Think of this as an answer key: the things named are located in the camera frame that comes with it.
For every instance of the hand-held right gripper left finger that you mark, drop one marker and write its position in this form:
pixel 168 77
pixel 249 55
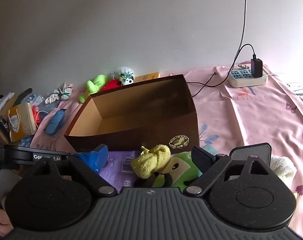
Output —
pixel 94 158

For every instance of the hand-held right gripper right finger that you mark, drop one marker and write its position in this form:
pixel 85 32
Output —
pixel 202 158

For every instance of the green bean plush toy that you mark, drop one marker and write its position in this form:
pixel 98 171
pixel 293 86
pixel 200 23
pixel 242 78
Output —
pixel 184 166

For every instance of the yellow towel cloth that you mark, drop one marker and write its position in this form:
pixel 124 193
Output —
pixel 151 163

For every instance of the brown cardboard box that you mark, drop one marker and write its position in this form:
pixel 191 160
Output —
pixel 141 105

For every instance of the person's left hand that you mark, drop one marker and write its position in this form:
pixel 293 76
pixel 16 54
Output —
pixel 4 220

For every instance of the purple plastic packet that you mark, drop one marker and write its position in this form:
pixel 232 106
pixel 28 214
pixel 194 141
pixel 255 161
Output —
pixel 116 172

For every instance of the yellow packet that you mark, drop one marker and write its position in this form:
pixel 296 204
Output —
pixel 21 122

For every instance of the red packet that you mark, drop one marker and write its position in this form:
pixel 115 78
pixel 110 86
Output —
pixel 35 116

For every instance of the blue plastic device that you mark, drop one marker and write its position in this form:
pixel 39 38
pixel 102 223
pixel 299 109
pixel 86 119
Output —
pixel 54 123

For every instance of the grey mesh black-framed object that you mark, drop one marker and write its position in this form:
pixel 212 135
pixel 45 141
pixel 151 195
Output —
pixel 251 151

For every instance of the small tan cardboard box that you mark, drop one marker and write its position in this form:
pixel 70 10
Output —
pixel 5 105

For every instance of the pink floral bedsheet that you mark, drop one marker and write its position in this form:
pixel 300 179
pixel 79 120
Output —
pixel 241 120

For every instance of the clear plastic bag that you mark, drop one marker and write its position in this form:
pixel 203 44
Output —
pixel 34 98

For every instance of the dark green flat tool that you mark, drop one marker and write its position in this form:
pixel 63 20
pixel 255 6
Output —
pixel 25 93

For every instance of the white tied sock bundle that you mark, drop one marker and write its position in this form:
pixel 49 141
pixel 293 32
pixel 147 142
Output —
pixel 52 97
pixel 66 90

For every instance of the lime green plush toy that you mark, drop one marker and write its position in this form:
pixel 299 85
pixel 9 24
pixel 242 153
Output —
pixel 95 85

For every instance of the red plush toy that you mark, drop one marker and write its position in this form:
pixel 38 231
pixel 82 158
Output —
pixel 111 85

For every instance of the white fluffy towel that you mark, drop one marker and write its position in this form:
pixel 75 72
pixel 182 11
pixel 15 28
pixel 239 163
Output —
pixel 284 170

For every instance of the white panda plush toy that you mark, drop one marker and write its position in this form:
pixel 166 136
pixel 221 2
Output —
pixel 125 76

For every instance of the white power strip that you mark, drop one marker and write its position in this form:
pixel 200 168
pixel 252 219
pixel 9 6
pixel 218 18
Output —
pixel 244 78

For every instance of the yellow book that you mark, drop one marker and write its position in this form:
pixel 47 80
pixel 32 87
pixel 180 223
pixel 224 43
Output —
pixel 147 76

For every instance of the black charger adapter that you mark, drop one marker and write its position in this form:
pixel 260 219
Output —
pixel 256 67

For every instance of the white printed paper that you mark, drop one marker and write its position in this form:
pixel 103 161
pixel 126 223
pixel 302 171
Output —
pixel 300 88

